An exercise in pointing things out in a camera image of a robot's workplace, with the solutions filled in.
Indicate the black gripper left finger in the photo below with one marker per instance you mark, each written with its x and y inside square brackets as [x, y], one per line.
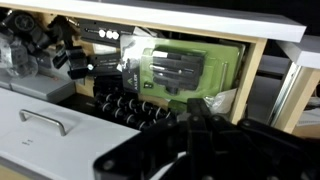
[150, 150]

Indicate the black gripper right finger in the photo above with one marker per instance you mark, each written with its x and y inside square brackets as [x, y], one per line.
[253, 150]

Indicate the shallow white wooden drawer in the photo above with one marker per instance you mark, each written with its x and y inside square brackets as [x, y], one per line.
[83, 146]

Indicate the deep white wooden drawer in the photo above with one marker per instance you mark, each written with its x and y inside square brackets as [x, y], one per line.
[303, 50]
[200, 20]

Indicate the black flexible leg tripod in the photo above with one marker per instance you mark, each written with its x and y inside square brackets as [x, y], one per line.
[133, 110]

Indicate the crumpled clear plastic bag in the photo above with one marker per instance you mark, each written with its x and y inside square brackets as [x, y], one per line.
[221, 100]

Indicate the green blister pack with plate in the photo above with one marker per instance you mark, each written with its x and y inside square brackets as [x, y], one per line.
[213, 66]

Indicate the short black mounting plate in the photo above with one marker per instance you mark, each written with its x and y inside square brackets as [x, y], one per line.
[103, 65]

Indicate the black ball head clamp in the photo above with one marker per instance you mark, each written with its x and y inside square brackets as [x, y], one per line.
[76, 61]

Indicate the flat grey box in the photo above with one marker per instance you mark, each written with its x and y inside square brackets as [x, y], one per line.
[40, 88]

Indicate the long black mounting plate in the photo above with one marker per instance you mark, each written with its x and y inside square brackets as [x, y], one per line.
[90, 31]

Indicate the black clamp in plastic bag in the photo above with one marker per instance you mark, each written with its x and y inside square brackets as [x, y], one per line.
[23, 25]

